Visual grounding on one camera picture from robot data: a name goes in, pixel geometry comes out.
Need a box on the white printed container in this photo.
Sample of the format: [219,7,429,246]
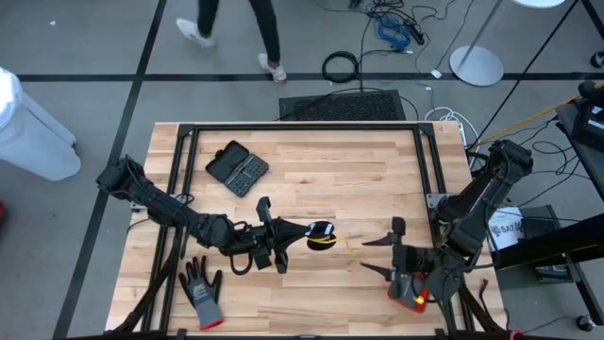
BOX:
[488,207,526,252]

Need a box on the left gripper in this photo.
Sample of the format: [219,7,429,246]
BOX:
[229,195,313,276]

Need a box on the blue coiled cable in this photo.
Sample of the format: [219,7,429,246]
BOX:
[376,16,412,51]

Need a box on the white round disc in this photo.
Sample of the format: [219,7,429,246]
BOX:
[512,0,567,9]

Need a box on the coiled black floor cable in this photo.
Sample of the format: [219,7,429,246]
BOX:
[321,50,361,85]

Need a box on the person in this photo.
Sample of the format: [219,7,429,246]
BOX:
[176,0,288,85]

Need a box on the white cable bundle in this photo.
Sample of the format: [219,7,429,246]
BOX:
[424,106,475,148]

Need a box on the black metal table frame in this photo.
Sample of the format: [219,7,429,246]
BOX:
[112,122,509,340]

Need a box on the white trash bin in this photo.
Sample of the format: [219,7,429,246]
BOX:
[0,66,82,182]

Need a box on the floor stand with round base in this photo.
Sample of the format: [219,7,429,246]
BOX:
[448,0,505,88]

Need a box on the red grey portable drive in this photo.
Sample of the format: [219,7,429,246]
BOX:
[387,276,431,315]

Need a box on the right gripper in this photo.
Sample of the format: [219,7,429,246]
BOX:
[359,215,439,287]

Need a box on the black equipment cart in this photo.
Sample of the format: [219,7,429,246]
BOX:
[490,96,604,327]

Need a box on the black floor mat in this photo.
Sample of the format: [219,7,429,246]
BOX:
[278,89,408,122]

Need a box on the open black bit case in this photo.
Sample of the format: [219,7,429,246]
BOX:
[205,139,270,198]

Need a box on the orange floor cable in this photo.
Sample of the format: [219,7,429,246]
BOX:
[476,82,604,145]

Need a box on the black cable with plug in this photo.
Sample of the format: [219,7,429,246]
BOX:
[478,278,493,315]

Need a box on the grey black work glove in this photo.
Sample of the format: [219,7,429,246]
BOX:
[177,255,225,332]

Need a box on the black power strip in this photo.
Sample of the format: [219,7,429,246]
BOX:
[404,19,427,47]

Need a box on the thin black slanted pole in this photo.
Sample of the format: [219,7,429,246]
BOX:
[469,0,580,147]

